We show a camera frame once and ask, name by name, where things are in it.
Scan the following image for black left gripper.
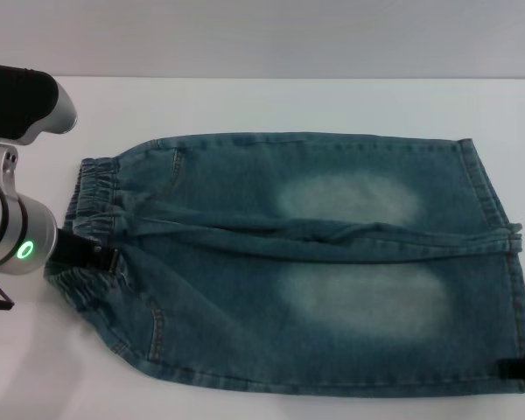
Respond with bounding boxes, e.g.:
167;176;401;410
46;227;121;275

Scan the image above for blue denim shorts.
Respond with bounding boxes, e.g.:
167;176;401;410
43;130;525;398

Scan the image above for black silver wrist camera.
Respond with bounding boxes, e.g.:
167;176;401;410
0;61;78;147

